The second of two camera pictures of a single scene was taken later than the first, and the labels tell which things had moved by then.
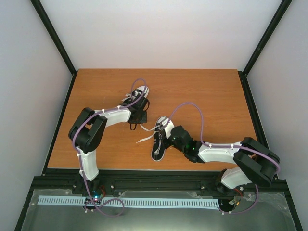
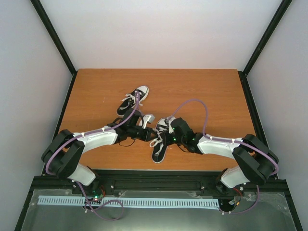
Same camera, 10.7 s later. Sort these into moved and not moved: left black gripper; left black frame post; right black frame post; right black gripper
Moved: right black gripper; left black gripper
Not moved: left black frame post; right black frame post
